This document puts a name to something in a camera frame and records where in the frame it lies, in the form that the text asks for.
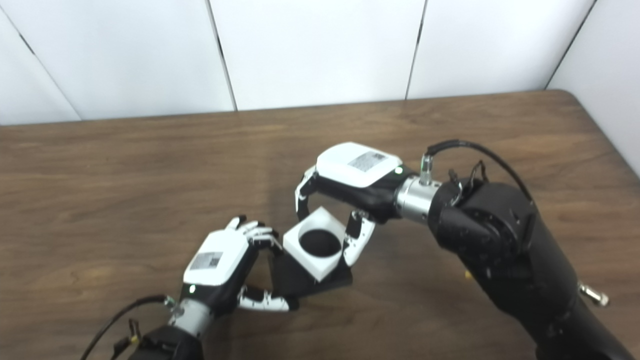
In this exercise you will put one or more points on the black peg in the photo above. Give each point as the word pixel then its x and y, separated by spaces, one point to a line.
pixel 292 280

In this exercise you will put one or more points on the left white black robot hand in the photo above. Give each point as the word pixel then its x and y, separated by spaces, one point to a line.
pixel 220 265

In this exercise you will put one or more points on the white square piece with hole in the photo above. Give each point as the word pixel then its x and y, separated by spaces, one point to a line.
pixel 320 267

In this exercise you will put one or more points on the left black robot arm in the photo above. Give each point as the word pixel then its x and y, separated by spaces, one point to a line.
pixel 175 335

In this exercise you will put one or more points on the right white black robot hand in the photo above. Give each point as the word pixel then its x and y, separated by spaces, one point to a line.
pixel 360 175

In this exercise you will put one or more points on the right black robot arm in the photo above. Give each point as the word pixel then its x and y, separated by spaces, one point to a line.
pixel 510 250

